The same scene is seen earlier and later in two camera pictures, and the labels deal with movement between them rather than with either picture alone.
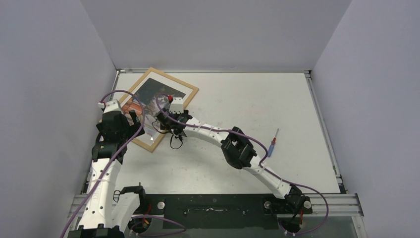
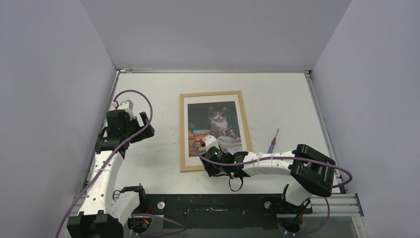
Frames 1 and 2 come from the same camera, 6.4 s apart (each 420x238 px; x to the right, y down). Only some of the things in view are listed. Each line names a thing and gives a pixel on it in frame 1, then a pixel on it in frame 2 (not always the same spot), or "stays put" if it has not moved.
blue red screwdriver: x=272 y=143 stays put
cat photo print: x=147 y=95 → x=218 y=119
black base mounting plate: x=225 y=211 stays put
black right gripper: x=165 y=121 → x=210 y=163
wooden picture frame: x=151 y=84 → x=188 y=163
